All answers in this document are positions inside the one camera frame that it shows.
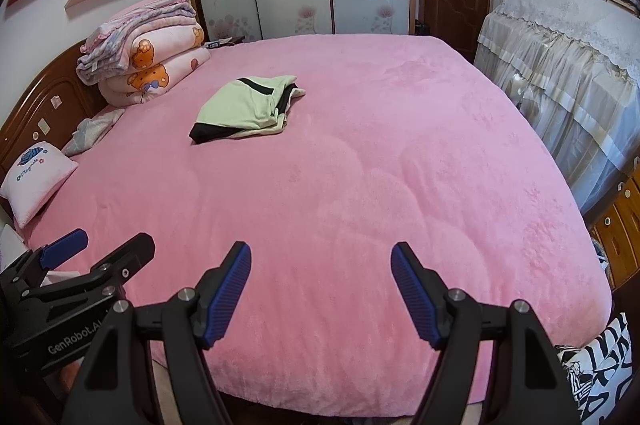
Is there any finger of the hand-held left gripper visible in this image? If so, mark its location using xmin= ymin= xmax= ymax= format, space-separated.
xmin=0 ymin=228 xmax=90 ymax=288
xmin=25 ymin=232 xmax=156 ymax=301

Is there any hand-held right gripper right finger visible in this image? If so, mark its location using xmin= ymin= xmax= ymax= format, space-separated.
xmin=390 ymin=241 xmax=581 ymax=425

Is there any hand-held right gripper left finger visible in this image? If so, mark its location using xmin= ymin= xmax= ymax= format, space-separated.
xmin=62 ymin=241 xmax=252 ymax=425

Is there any light green and black garment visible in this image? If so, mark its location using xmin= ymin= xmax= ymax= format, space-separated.
xmin=189 ymin=75 xmax=307 ymax=144

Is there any small pink embroidered pillow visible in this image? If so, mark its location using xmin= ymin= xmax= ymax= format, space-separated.
xmin=0 ymin=141 xmax=80 ymax=232

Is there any grey cloth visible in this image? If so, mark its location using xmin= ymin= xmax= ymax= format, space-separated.
xmin=62 ymin=107 xmax=126 ymax=157

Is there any pink bed blanket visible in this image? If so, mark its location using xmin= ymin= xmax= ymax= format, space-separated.
xmin=20 ymin=34 xmax=613 ymax=406

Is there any wooden headboard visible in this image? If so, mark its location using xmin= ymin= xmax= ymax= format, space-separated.
xmin=0 ymin=39 xmax=108 ymax=186

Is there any black and white patterned cloth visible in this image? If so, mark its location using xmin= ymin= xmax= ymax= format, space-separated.
xmin=555 ymin=312 xmax=633 ymax=425

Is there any wooden drawer cabinet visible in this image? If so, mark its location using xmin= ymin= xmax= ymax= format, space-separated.
xmin=590 ymin=165 xmax=640 ymax=291

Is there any striped purple folded quilt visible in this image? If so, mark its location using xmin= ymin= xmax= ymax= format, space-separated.
xmin=76 ymin=0 xmax=198 ymax=86

